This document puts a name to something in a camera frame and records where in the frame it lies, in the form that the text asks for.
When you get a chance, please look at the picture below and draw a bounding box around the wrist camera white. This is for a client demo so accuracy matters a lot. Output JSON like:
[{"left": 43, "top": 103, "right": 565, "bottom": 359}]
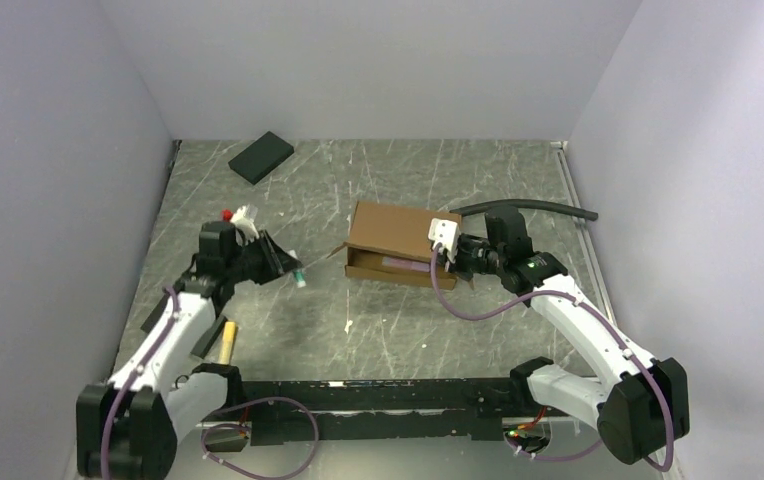
[
  {"left": 221, "top": 205, "right": 259, "bottom": 243},
  {"left": 427, "top": 218, "right": 461, "bottom": 263}
]

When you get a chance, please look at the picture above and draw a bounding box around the black foam tube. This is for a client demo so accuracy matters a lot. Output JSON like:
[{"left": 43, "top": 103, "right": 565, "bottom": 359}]
[{"left": 450, "top": 199, "right": 599, "bottom": 221}]

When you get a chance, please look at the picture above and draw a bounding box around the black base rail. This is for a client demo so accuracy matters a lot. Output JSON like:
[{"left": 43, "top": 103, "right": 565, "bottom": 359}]
[{"left": 206, "top": 377, "right": 543, "bottom": 446}]

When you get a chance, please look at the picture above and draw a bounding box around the pink marker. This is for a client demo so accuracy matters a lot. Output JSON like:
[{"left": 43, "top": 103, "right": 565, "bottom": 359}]
[{"left": 382, "top": 257, "right": 430, "bottom": 272}]

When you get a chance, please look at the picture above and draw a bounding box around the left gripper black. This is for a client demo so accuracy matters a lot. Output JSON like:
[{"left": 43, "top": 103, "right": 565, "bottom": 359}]
[{"left": 226, "top": 229, "right": 302, "bottom": 285}]

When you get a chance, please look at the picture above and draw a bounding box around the brown cardboard box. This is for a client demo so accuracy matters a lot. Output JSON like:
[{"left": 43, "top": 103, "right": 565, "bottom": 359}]
[{"left": 330, "top": 201, "right": 462, "bottom": 288}]

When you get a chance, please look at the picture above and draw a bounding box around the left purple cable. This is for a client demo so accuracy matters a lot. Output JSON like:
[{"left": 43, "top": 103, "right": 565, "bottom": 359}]
[{"left": 100, "top": 286, "right": 320, "bottom": 480}]

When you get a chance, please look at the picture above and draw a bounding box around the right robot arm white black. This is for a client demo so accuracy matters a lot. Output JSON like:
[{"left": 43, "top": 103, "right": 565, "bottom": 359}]
[{"left": 428, "top": 204, "right": 690, "bottom": 472}]

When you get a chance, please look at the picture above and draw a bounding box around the black triangular plate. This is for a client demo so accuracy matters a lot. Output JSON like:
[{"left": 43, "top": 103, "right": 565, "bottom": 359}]
[{"left": 140, "top": 293, "right": 227, "bottom": 359}]

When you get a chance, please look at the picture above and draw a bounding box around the black flat box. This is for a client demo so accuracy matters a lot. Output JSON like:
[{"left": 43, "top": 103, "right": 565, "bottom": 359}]
[{"left": 228, "top": 131, "right": 295, "bottom": 185}]

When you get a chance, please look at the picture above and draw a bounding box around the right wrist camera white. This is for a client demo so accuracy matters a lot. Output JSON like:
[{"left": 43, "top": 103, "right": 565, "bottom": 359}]
[{"left": 427, "top": 218, "right": 461, "bottom": 263}]

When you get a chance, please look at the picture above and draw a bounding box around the green white marker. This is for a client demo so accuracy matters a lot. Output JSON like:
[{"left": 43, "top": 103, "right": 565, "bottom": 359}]
[{"left": 288, "top": 250, "right": 307, "bottom": 288}]

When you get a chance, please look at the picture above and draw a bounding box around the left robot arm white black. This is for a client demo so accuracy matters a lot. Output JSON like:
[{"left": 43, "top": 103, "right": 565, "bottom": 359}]
[{"left": 76, "top": 220, "right": 303, "bottom": 479}]

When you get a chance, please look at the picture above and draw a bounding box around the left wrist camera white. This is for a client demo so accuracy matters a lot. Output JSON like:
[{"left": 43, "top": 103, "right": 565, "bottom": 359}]
[{"left": 221, "top": 205, "right": 259, "bottom": 243}]

